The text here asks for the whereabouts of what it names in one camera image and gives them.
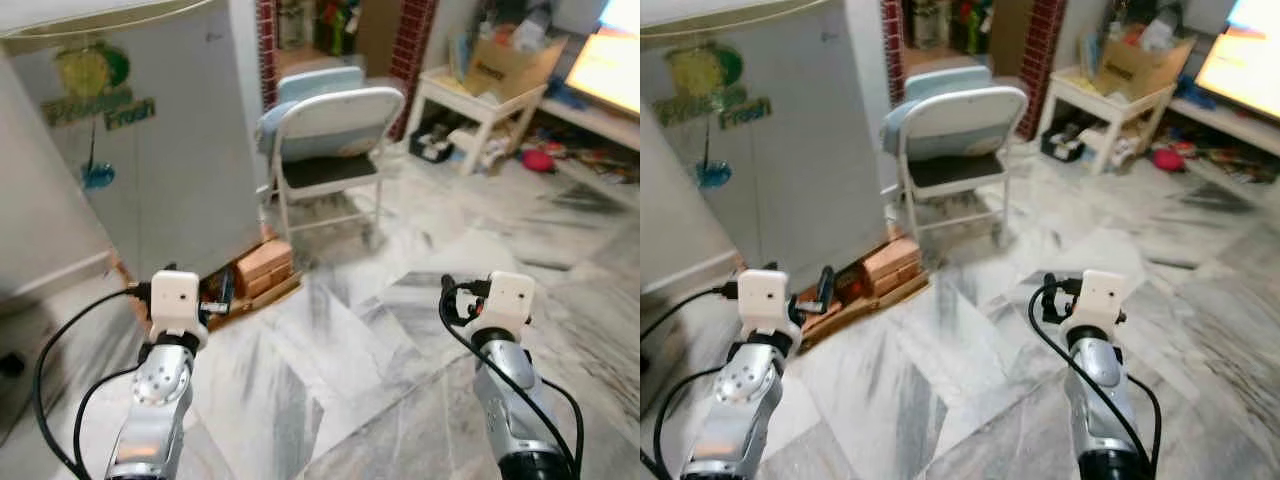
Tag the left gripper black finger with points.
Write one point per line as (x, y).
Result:
(228, 290)
(827, 288)

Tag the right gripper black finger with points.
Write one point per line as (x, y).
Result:
(1046, 298)
(448, 300)

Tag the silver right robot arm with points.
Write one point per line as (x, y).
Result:
(505, 380)
(1095, 375)

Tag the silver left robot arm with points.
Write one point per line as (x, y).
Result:
(745, 385)
(160, 385)

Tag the white mini fridge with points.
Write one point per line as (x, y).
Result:
(180, 160)
(800, 170)

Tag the black basket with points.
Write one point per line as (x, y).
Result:
(432, 148)
(1062, 146)

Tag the red ball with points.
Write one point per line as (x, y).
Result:
(1167, 160)
(538, 160)

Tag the small blue sticker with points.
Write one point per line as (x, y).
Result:
(98, 177)
(714, 176)

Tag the white folding chair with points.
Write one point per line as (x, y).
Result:
(340, 125)
(960, 125)

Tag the light blue cushion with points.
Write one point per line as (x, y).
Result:
(320, 82)
(945, 80)

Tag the brown cardboard box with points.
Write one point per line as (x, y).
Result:
(1145, 65)
(520, 65)

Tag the narrow red brick pillar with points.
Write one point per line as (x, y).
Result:
(893, 45)
(266, 45)

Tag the wide red brick pillar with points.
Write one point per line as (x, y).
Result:
(1042, 50)
(415, 50)

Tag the yellow green Fresh sticker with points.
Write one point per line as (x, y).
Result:
(85, 72)
(700, 72)

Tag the flat screen television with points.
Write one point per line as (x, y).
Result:
(610, 65)
(1245, 65)

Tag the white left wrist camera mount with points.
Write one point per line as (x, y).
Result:
(762, 300)
(175, 300)

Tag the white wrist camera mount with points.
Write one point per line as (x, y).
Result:
(762, 300)
(508, 298)
(1100, 298)
(175, 300)

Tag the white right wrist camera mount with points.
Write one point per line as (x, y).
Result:
(508, 298)
(1100, 298)

